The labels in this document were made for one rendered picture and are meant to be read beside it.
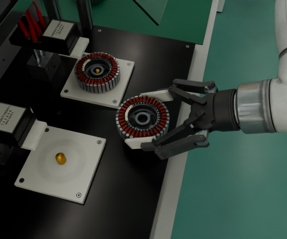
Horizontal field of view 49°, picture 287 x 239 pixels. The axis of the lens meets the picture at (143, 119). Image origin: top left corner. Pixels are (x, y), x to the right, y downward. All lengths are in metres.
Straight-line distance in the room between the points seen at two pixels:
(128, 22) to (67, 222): 0.62
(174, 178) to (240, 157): 0.95
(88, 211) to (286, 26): 0.49
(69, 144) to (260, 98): 0.41
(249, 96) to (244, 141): 1.15
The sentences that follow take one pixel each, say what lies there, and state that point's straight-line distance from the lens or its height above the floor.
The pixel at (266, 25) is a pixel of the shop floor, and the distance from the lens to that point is 2.31.
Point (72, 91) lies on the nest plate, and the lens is 0.80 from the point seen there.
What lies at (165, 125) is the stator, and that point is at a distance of 0.64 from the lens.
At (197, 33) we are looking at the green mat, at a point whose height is 0.75.
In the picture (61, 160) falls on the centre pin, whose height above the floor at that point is 0.80.
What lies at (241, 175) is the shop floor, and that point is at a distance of 1.59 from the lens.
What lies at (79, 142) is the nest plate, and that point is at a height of 0.78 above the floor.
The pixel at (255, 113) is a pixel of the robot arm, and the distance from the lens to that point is 0.53.
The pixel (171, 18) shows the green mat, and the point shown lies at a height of 0.75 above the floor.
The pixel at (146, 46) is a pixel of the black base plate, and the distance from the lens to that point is 0.90.
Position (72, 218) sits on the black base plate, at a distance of 0.66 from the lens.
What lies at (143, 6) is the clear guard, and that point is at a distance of 0.59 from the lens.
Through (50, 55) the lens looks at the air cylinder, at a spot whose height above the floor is 0.82.
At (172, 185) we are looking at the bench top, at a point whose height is 0.75.
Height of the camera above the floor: 1.40
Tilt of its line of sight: 57 degrees down
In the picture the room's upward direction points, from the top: straight up
